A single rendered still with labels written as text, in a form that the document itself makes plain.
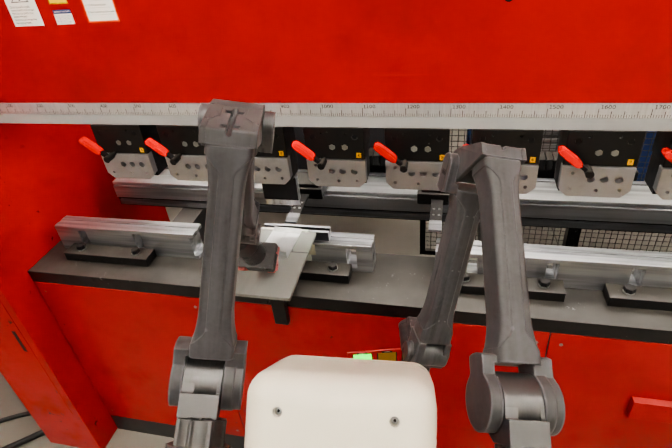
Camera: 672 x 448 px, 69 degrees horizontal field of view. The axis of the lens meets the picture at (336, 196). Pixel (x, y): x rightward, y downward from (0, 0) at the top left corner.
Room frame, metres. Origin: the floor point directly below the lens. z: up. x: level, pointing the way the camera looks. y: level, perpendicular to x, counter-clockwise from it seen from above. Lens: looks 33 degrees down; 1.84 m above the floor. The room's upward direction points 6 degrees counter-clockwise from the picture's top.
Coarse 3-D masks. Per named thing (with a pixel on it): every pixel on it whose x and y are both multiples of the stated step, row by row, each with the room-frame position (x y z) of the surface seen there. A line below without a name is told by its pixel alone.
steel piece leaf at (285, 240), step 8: (272, 232) 1.14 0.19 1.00; (280, 232) 1.14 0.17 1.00; (288, 232) 1.13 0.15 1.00; (272, 240) 1.10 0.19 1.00; (280, 240) 1.10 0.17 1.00; (288, 240) 1.09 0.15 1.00; (296, 240) 1.09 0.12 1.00; (280, 248) 1.06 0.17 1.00; (288, 248) 1.06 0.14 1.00; (280, 256) 1.02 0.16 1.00
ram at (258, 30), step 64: (0, 0) 1.29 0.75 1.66; (128, 0) 1.20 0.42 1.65; (192, 0) 1.15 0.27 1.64; (256, 0) 1.11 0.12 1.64; (320, 0) 1.08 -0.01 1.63; (384, 0) 1.04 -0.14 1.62; (448, 0) 1.01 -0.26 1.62; (512, 0) 0.97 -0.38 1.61; (576, 0) 0.94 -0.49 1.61; (640, 0) 0.91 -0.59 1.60; (0, 64) 1.31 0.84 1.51; (64, 64) 1.26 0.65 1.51; (128, 64) 1.21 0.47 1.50; (192, 64) 1.16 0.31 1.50; (256, 64) 1.12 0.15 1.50; (320, 64) 1.08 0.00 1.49; (384, 64) 1.04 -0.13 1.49; (448, 64) 1.01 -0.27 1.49; (512, 64) 0.97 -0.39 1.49; (576, 64) 0.94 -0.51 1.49; (640, 64) 0.91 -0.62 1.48; (448, 128) 1.00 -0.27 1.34; (512, 128) 0.97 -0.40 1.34; (576, 128) 0.93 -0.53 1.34; (640, 128) 0.90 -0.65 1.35
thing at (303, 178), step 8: (304, 176) 1.38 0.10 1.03; (304, 184) 1.34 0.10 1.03; (312, 184) 1.33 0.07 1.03; (304, 192) 1.33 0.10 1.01; (312, 192) 1.32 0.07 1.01; (320, 192) 1.31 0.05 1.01; (304, 200) 1.29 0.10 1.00; (296, 208) 1.25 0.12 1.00; (288, 216) 1.21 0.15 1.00; (296, 216) 1.20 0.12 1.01
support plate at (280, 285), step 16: (304, 240) 1.09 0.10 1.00; (288, 256) 1.03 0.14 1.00; (304, 256) 1.02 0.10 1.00; (240, 272) 0.98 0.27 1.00; (256, 272) 0.98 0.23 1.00; (288, 272) 0.96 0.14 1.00; (240, 288) 0.92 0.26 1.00; (256, 288) 0.92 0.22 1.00; (272, 288) 0.91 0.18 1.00; (288, 288) 0.90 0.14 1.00
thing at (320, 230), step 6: (300, 228) 1.16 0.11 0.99; (306, 228) 1.15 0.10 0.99; (312, 228) 1.15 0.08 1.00; (318, 228) 1.14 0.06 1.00; (324, 228) 1.14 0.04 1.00; (330, 228) 1.14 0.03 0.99; (318, 234) 1.12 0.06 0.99; (324, 234) 1.12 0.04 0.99; (330, 234) 1.14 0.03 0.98; (324, 240) 1.12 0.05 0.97
